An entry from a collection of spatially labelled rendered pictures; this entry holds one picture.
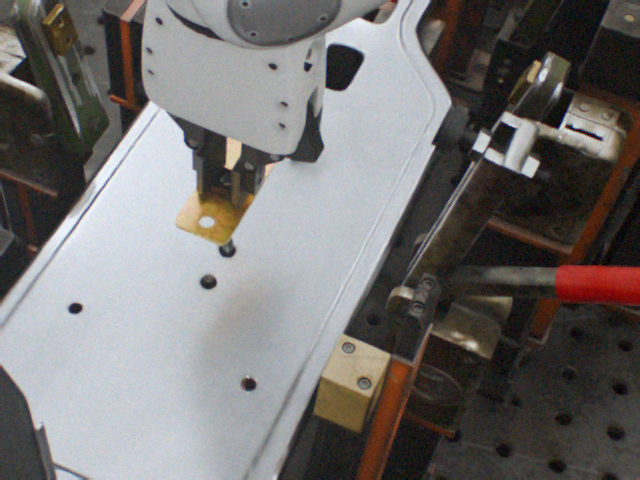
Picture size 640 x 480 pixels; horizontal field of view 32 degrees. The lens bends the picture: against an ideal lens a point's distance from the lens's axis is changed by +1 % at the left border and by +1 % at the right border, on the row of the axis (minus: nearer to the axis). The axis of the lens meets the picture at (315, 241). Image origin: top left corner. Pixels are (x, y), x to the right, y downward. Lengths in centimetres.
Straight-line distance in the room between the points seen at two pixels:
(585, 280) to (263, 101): 21
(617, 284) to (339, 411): 19
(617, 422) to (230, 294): 49
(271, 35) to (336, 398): 29
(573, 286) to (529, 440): 45
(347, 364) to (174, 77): 20
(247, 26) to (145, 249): 36
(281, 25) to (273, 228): 36
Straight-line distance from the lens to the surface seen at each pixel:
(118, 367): 75
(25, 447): 46
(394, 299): 70
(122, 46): 98
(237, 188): 70
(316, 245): 80
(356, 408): 69
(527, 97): 80
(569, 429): 111
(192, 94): 64
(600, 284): 66
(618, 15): 83
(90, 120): 86
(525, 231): 90
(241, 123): 64
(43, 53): 80
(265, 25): 46
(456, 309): 73
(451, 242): 65
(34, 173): 91
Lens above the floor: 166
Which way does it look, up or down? 55 degrees down
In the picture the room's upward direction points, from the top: 9 degrees clockwise
